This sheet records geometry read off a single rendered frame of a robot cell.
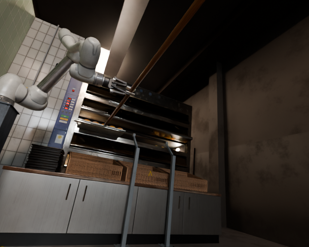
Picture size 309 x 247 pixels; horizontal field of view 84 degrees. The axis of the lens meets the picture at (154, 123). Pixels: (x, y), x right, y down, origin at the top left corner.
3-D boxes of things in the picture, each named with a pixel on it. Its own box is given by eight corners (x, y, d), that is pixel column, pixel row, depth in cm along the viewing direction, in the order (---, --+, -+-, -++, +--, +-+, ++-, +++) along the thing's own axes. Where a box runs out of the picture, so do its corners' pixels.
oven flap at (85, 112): (80, 109, 220) (78, 115, 236) (193, 139, 288) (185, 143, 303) (81, 107, 221) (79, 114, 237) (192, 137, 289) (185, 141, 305)
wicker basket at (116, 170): (63, 174, 202) (69, 151, 212) (110, 180, 225) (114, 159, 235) (64, 173, 161) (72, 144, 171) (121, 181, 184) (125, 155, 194)
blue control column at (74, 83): (41, 204, 337) (72, 107, 413) (50, 205, 343) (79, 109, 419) (17, 230, 172) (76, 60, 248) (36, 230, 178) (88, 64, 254)
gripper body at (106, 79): (103, 78, 123) (115, 83, 127) (100, 88, 120) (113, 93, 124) (105, 73, 117) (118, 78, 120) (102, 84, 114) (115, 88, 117)
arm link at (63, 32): (69, 30, 133) (81, 44, 145) (64, 21, 142) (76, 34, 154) (56, 41, 134) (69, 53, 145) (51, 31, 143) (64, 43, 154)
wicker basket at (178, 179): (154, 186, 249) (156, 166, 259) (186, 190, 270) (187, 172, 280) (172, 187, 208) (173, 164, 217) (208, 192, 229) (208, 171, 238)
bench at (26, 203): (-5, 229, 167) (18, 168, 188) (194, 232, 259) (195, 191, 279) (-34, 249, 119) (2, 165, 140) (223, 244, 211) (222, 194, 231)
